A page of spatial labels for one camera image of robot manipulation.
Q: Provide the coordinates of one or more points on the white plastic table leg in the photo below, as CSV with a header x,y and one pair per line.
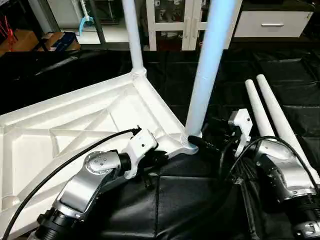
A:
x,y
257,107
282,120
210,65
133,35

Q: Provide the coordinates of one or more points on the white plastic table top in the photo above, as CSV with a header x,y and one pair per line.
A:
x,y
75,120

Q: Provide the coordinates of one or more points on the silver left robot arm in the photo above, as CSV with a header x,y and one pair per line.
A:
x,y
85,190

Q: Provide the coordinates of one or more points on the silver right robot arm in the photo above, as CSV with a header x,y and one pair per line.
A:
x,y
285,175

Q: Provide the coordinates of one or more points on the black work mat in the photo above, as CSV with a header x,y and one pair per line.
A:
x,y
285,70

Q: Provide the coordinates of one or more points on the white drawer cabinet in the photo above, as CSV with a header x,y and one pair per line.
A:
x,y
272,24
175,22

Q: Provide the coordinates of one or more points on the small blue box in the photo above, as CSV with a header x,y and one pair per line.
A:
x,y
62,41

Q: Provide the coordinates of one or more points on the light blue hanger hook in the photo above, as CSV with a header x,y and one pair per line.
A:
x,y
85,20

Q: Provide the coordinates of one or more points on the cardboard box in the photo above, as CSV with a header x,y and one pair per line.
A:
x,y
17,40

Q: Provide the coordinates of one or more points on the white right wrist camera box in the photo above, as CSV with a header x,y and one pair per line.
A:
x,y
241,125

